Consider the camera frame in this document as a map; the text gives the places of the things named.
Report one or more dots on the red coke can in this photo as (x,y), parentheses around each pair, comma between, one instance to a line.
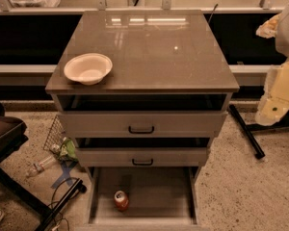
(121,200)

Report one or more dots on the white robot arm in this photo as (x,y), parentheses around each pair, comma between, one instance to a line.
(274,103)

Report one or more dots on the top grey drawer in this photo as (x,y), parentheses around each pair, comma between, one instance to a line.
(142,124)

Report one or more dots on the middle grey drawer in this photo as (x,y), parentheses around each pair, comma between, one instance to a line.
(142,157)

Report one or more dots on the bottom open grey drawer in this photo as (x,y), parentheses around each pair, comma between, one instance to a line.
(160,199)

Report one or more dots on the white paper bowl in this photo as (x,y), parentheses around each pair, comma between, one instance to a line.
(88,69)

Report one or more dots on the green chip bag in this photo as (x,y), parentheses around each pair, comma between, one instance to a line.
(65,151)

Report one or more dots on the blue tape cross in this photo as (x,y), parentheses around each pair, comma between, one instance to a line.
(65,177)

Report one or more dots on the black stand base bar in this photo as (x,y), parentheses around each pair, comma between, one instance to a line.
(55,207)

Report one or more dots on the clear plastic bottle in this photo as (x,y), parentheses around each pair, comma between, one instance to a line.
(41,166)

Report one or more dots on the wire mesh basket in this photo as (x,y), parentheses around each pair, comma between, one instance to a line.
(55,135)

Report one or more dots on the black table leg frame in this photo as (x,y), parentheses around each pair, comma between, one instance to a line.
(248,129)

